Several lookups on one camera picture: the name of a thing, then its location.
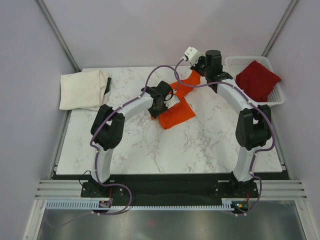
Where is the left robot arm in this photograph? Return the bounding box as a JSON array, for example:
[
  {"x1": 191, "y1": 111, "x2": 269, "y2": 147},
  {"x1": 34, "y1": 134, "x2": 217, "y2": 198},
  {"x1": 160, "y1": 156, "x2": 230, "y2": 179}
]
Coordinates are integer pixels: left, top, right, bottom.
[{"x1": 90, "y1": 81, "x2": 174, "y2": 197}]

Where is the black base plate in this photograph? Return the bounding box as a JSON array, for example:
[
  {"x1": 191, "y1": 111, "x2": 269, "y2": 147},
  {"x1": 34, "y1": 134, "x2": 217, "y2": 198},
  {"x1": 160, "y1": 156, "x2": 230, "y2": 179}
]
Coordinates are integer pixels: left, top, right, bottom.
[{"x1": 53, "y1": 172, "x2": 295, "y2": 207}]

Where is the aluminium frame rail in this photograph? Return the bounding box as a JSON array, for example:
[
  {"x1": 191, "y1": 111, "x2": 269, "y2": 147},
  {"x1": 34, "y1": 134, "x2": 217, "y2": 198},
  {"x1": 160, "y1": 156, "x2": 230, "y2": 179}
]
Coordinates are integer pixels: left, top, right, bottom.
[{"x1": 35, "y1": 180, "x2": 307, "y2": 200}]

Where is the white plastic basket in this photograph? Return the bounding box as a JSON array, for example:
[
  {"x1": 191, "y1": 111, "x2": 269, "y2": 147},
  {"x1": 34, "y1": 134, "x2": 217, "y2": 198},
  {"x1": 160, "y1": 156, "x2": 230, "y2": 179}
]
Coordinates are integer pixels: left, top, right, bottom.
[{"x1": 224, "y1": 55, "x2": 285, "y2": 107}]

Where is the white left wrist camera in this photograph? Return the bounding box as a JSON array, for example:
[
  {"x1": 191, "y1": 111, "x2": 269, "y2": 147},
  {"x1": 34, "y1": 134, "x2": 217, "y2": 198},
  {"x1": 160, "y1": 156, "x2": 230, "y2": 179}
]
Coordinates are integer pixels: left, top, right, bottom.
[{"x1": 163, "y1": 90, "x2": 180, "y2": 109}]

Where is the dark green folded t shirt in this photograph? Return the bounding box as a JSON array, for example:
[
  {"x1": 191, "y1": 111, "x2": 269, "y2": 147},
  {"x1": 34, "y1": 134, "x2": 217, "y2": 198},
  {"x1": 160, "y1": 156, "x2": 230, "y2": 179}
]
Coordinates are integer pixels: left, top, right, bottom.
[{"x1": 104, "y1": 77, "x2": 112, "y2": 96}]

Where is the white slotted cable duct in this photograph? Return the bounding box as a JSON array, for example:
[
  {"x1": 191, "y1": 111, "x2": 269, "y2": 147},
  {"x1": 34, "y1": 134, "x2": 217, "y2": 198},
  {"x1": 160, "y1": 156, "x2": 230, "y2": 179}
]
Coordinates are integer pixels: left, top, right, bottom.
[{"x1": 45, "y1": 199, "x2": 235, "y2": 211}]

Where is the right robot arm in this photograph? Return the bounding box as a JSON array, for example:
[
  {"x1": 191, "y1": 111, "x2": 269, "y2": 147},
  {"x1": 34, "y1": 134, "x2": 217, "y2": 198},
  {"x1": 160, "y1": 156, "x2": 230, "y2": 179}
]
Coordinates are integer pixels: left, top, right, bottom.
[{"x1": 184, "y1": 47, "x2": 275, "y2": 197}]

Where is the dark red t shirt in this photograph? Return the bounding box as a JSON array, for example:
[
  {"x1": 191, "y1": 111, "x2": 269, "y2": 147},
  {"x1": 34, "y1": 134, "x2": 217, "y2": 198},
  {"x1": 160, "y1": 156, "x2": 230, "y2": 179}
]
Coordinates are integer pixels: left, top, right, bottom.
[{"x1": 235, "y1": 60, "x2": 282, "y2": 102}]

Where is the right aluminium corner post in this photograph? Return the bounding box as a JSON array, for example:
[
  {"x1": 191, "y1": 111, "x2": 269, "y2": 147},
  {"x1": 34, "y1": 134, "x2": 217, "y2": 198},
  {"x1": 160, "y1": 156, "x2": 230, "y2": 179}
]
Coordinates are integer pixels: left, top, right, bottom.
[{"x1": 261, "y1": 0, "x2": 300, "y2": 57}]

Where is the aluminium corner post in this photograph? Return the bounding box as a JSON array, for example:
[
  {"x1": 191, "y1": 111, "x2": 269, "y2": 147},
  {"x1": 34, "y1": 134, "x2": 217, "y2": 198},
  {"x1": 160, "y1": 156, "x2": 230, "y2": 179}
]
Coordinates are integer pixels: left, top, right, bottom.
[
  {"x1": 261, "y1": 0, "x2": 300, "y2": 57},
  {"x1": 34, "y1": 0, "x2": 81, "y2": 73}
]

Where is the cream folded t shirt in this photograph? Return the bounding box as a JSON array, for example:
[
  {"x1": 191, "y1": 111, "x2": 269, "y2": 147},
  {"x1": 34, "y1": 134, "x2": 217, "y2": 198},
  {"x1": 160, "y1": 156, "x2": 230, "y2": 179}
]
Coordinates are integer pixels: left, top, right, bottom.
[{"x1": 59, "y1": 69, "x2": 112, "y2": 111}]

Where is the left aluminium corner post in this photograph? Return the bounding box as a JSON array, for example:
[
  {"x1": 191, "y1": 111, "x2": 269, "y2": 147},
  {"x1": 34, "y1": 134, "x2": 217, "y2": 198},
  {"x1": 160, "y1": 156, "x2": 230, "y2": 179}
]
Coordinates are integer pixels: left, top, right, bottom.
[{"x1": 34, "y1": 0, "x2": 81, "y2": 73}]

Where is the orange t shirt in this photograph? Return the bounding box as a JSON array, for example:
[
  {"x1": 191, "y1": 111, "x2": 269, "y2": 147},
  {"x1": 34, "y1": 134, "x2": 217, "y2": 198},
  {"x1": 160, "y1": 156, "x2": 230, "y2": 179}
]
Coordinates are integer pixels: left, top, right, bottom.
[{"x1": 151, "y1": 70, "x2": 201, "y2": 130}]

